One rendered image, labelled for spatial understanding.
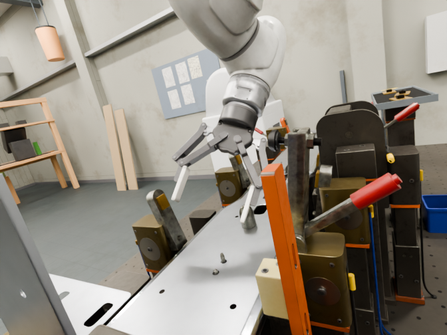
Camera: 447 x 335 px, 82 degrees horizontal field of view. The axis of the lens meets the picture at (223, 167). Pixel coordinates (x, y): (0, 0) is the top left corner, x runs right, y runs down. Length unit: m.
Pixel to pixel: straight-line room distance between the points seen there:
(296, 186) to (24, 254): 0.28
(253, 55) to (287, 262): 0.38
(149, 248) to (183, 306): 0.23
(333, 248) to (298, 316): 0.11
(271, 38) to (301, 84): 3.04
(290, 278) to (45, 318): 0.21
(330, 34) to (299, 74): 0.52
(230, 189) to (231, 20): 0.54
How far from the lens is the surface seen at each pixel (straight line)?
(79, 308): 0.54
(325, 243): 0.40
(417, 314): 0.83
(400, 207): 0.70
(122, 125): 5.27
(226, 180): 0.86
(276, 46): 0.57
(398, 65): 3.48
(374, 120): 0.62
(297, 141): 0.33
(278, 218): 0.26
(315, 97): 3.57
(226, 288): 0.44
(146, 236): 0.62
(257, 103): 0.52
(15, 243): 0.22
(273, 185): 0.24
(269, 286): 0.34
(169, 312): 0.43
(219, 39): 0.50
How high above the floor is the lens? 1.27
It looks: 14 degrees down
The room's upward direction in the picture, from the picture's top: 13 degrees counter-clockwise
